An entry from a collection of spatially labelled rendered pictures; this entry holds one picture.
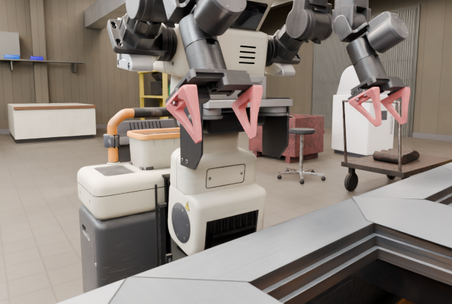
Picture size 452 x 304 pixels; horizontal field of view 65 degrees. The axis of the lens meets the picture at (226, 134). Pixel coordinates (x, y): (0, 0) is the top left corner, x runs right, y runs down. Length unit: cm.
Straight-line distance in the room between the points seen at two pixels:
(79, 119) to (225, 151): 776
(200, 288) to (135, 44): 55
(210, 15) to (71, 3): 1059
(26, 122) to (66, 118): 78
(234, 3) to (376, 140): 564
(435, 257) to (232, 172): 54
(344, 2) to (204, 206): 57
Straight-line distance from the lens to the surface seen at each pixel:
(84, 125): 865
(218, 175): 92
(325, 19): 100
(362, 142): 601
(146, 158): 115
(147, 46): 81
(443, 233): 59
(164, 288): 39
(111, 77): 1107
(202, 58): 54
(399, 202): 72
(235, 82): 54
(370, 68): 85
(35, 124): 849
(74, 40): 1092
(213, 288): 39
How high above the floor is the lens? 106
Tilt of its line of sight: 7 degrees down
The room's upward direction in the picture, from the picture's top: straight up
